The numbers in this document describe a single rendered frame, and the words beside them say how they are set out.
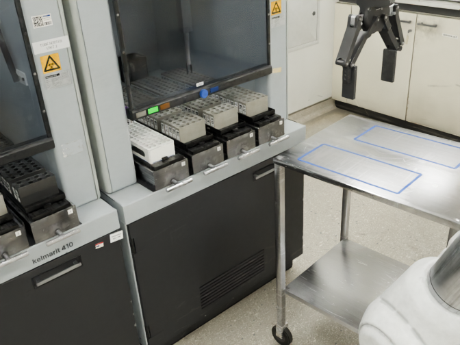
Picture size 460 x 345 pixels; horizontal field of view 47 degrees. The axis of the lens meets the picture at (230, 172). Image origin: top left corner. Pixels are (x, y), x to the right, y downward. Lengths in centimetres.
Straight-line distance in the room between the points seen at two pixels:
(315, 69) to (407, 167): 244
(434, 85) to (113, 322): 261
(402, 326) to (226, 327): 137
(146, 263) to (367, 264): 85
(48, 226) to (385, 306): 96
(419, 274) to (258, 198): 118
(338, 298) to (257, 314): 46
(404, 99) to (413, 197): 238
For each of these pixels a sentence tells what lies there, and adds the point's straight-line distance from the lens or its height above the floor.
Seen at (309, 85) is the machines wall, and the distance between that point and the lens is 400.
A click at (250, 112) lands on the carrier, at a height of 84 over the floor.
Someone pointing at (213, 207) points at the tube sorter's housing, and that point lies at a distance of 190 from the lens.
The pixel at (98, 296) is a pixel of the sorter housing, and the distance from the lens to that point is 177.
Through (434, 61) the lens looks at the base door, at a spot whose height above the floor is 53.
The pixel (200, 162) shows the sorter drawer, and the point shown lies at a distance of 178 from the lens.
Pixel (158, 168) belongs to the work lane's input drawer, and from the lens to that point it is 169.
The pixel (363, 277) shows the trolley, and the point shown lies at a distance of 206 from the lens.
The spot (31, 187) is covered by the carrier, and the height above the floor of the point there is 87.
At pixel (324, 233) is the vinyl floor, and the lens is 275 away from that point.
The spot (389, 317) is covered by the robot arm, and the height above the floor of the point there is 93.
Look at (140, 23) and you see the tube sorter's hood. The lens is 162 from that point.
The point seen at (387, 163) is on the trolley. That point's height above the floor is 82.
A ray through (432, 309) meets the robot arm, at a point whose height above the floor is 97.
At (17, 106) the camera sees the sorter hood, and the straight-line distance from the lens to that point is 150.
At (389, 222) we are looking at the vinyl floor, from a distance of 288.
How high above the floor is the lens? 158
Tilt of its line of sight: 28 degrees down
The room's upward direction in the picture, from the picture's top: 4 degrees counter-clockwise
